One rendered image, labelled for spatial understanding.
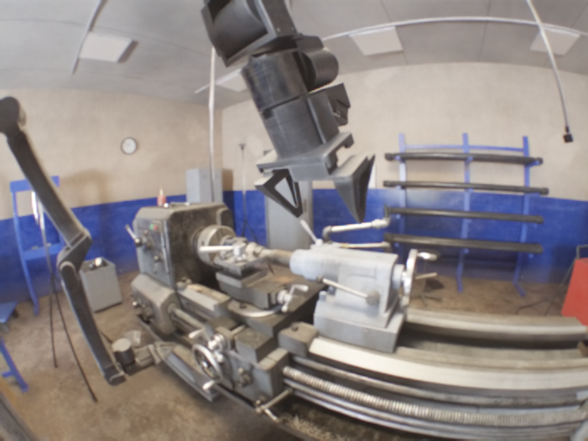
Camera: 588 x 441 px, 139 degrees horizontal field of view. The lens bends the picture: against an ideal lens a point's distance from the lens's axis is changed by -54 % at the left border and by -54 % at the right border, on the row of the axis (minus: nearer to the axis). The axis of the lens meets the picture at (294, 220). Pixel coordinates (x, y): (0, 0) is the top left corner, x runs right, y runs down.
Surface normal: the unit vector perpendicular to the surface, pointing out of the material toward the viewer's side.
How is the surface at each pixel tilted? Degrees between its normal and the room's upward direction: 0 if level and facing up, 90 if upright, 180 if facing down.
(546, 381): 36
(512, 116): 90
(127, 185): 90
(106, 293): 90
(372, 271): 82
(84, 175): 90
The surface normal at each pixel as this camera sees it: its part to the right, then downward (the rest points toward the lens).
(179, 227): 0.84, 0.06
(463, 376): -0.35, -0.72
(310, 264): -0.55, 0.07
